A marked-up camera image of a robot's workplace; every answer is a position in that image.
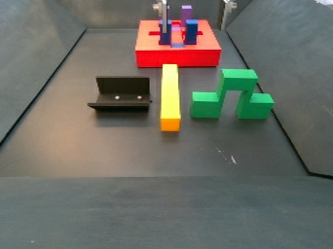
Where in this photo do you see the green stepped arch block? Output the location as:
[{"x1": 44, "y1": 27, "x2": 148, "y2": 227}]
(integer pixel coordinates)
[{"x1": 190, "y1": 69, "x2": 274, "y2": 120}]

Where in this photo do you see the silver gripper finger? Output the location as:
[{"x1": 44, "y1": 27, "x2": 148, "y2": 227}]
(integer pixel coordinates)
[
  {"x1": 152, "y1": 0, "x2": 167, "y2": 33},
  {"x1": 220, "y1": 0, "x2": 236, "y2": 29}
]

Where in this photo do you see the red slotted board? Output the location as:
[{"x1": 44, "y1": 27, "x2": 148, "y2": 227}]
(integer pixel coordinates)
[{"x1": 135, "y1": 19, "x2": 220, "y2": 67}]

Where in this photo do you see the blue U-shaped block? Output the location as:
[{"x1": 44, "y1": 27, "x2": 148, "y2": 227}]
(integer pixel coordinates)
[{"x1": 159, "y1": 19, "x2": 200, "y2": 48}]

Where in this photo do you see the purple U-shaped block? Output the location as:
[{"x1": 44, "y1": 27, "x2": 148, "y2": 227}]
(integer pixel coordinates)
[{"x1": 167, "y1": 5, "x2": 192, "y2": 28}]

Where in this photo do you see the yellow long bar block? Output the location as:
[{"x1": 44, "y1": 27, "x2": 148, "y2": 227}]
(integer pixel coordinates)
[{"x1": 160, "y1": 64, "x2": 180, "y2": 131}]

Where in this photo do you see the black angle bracket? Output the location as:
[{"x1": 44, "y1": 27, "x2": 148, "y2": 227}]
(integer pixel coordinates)
[{"x1": 87, "y1": 76, "x2": 151, "y2": 110}]

